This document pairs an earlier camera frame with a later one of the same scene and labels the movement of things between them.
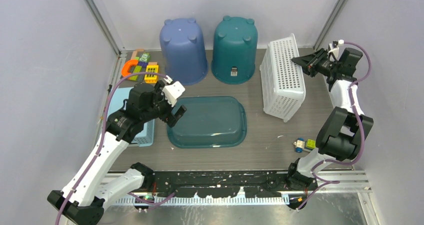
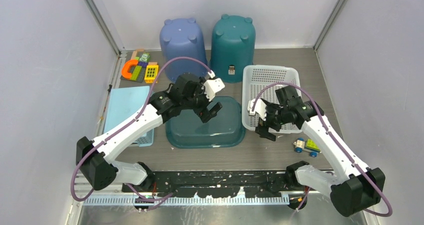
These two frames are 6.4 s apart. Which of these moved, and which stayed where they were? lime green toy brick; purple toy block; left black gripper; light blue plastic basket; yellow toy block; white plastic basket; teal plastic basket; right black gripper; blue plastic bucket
Moved: left black gripper; white plastic basket; right black gripper
Stayed: yellow toy block; blue plastic bucket; purple toy block; light blue plastic basket; teal plastic basket; lime green toy brick
